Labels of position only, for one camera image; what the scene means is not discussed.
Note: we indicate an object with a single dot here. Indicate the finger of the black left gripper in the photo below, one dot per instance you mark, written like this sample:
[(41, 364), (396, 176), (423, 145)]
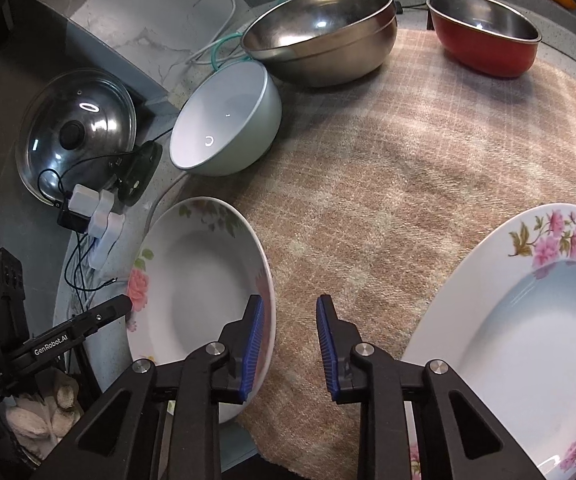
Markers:
[(108, 311)]

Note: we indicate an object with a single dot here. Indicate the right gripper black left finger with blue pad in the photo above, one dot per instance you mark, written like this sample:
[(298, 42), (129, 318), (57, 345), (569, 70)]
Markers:
[(175, 404)]

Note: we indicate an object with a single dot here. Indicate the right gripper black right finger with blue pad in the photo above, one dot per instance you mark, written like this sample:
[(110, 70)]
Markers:
[(406, 407)]

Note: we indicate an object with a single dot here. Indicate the small floral white plate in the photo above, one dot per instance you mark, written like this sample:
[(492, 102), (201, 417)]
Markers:
[(194, 272)]

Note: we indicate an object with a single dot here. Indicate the large floral white plate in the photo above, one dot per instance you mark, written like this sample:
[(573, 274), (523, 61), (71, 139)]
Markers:
[(505, 321)]

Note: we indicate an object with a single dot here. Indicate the light blue ceramic bowl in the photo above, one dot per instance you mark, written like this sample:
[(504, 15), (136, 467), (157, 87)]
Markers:
[(228, 123)]

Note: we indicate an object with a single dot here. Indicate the large stainless steel bowl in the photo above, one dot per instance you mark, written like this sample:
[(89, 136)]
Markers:
[(322, 43)]

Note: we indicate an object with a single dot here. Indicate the red steel bowl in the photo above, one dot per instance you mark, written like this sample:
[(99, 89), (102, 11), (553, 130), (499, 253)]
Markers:
[(487, 36)]

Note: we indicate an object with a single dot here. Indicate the black box with holes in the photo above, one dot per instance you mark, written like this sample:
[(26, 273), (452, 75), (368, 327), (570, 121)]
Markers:
[(14, 330)]

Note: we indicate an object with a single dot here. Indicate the grey work glove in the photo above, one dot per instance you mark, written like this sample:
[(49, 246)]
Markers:
[(41, 420)]

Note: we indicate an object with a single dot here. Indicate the white power adapters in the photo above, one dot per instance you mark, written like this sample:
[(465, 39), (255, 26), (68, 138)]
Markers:
[(102, 224)]

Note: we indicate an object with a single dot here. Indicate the black round stand base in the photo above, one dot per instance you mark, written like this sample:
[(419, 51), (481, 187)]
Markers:
[(136, 171)]

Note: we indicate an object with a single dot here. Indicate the glass pot lid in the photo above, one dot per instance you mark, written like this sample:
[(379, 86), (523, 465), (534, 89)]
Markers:
[(75, 131)]

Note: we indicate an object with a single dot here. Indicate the beige plaid cloth mat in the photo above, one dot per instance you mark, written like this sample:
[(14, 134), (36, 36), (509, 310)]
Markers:
[(373, 193)]

